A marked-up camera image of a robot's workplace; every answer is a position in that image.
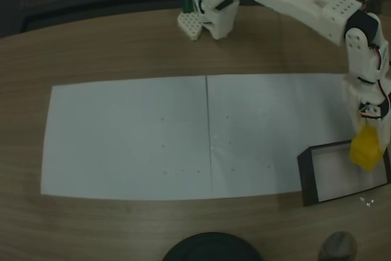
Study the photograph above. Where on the yellow cube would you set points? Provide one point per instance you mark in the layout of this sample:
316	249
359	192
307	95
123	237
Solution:
365	149

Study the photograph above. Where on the dark brown open box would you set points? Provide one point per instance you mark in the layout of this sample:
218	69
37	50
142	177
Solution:
307	178

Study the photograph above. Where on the small white crumbs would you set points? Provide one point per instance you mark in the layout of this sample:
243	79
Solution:
368	202

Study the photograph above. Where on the white paper sheet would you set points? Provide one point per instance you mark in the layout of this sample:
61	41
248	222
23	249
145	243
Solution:
122	141
275	111

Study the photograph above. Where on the grey round knob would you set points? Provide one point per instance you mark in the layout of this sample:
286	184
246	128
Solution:
337	247

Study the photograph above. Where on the black round object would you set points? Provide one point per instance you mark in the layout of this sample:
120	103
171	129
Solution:
210	248

